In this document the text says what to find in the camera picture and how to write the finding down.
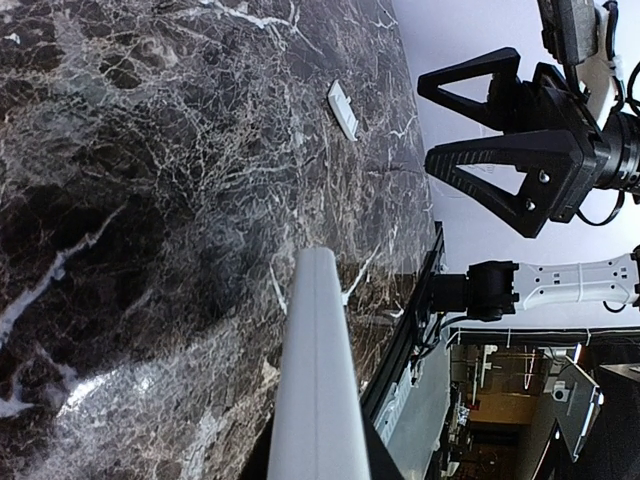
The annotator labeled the white remote control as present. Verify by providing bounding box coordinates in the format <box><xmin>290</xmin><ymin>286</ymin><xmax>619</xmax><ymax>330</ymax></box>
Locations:
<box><xmin>267</xmin><ymin>247</ymin><xmax>371</xmax><ymax>479</ymax></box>

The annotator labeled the white battery cover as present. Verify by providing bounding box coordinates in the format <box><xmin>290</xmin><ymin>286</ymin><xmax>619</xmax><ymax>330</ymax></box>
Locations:
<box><xmin>327</xmin><ymin>79</ymin><xmax>359</xmax><ymax>142</ymax></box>

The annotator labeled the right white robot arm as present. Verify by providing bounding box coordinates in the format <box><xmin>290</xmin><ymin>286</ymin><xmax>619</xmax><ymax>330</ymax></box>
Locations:
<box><xmin>417</xmin><ymin>1</ymin><xmax>639</xmax><ymax>322</ymax></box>

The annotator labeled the black front rail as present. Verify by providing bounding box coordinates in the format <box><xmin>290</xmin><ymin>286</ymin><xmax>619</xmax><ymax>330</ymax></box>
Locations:
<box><xmin>361</xmin><ymin>221</ymin><xmax>445</xmax><ymax>449</ymax></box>

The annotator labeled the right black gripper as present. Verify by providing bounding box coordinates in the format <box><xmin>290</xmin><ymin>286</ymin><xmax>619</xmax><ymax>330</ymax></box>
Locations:
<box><xmin>417</xmin><ymin>47</ymin><xmax>605</xmax><ymax>238</ymax></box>

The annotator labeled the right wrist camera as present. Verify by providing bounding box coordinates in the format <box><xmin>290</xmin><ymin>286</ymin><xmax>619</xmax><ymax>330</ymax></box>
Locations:
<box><xmin>537</xmin><ymin>0</ymin><xmax>619</xmax><ymax>67</ymax></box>

